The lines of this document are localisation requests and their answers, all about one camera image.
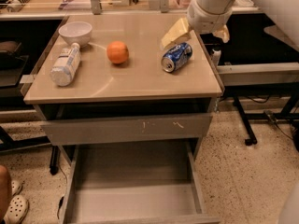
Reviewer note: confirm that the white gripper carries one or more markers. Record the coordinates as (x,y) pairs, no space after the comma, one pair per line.
(206,20)

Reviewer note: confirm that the blue pepsi can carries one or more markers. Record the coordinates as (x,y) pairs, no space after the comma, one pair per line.
(176,57)

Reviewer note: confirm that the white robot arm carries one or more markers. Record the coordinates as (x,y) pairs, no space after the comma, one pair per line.
(240,188)

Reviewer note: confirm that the grey top drawer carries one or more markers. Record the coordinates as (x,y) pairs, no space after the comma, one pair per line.
(126,129)

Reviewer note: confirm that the grey drawer cabinet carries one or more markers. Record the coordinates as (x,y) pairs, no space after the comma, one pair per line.
(139,87)

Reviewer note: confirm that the open grey middle drawer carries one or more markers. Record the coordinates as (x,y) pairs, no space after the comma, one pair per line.
(134,183)

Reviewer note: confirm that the orange fruit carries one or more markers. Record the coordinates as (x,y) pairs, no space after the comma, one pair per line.
(117,52)

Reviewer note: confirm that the black table leg with caster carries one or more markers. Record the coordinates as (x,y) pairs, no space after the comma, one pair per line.
(251,140)

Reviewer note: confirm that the white bowl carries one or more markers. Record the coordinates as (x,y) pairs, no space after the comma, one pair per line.
(76,32)

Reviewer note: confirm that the clear plastic water bottle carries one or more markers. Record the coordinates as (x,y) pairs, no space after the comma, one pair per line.
(64,69)

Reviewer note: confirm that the black coiled tool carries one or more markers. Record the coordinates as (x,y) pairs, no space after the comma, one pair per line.
(16,5)

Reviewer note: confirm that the person's bare leg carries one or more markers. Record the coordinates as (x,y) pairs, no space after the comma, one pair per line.
(5,191)

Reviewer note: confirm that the white perforated clog shoe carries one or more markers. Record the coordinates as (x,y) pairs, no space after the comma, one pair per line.
(17,210)

